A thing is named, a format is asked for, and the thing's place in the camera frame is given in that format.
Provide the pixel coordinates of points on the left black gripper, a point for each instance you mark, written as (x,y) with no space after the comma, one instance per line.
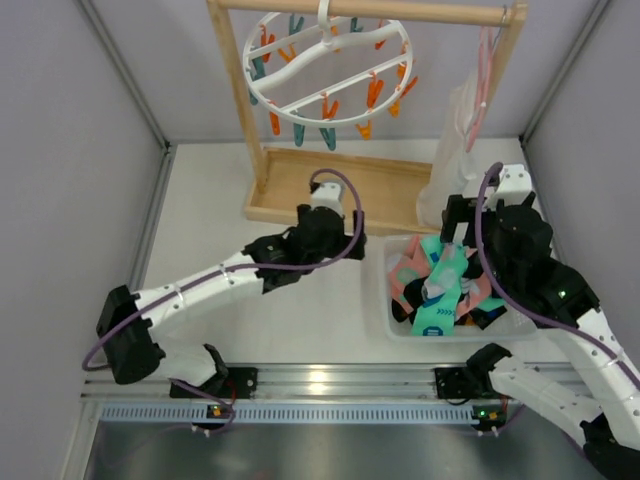
(358,235)

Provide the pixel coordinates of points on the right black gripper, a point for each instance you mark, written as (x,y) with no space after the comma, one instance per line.
(458,220)

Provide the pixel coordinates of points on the pink teal sock front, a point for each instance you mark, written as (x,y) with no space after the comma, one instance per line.
(412,265)

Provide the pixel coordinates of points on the pink teal sock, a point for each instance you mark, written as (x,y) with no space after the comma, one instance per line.
(412,265)
(473,292)

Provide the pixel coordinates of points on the black sock with grey patch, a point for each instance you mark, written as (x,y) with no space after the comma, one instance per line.
(415,295)

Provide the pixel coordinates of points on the mint green sock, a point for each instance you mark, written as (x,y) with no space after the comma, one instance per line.
(432,248)
(441,294)

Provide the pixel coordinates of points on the orange clothes peg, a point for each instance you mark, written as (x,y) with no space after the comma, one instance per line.
(275,124)

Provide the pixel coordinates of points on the white round clip hanger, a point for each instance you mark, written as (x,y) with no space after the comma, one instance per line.
(328,72)

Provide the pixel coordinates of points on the black white striped sock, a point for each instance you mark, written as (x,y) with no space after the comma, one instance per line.
(482,319)

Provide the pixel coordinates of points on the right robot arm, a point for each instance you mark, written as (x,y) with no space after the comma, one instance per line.
(557,298)

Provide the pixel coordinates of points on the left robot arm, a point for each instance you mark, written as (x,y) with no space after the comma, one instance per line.
(134,327)

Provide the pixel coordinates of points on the white cloth garment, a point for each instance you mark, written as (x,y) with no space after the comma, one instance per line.
(452,166)

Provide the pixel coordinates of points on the white plastic basket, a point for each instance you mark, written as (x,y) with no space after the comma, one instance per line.
(512,326)

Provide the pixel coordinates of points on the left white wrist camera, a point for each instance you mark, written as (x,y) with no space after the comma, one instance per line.
(328,195)

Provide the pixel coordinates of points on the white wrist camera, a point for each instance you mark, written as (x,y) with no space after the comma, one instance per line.
(514,186)
(328,195)

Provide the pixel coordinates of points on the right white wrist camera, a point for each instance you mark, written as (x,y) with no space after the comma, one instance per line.
(514,186)

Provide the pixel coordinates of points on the wooden clothes rack frame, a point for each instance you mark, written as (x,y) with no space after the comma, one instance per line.
(387,186)

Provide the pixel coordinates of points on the aluminium mounting rail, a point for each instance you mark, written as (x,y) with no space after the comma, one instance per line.
(323,382)

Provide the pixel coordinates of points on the pink wire hanger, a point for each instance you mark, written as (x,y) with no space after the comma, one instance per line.
(484,74)

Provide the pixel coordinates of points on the perforated cable duct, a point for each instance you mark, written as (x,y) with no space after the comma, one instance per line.
(307,413)

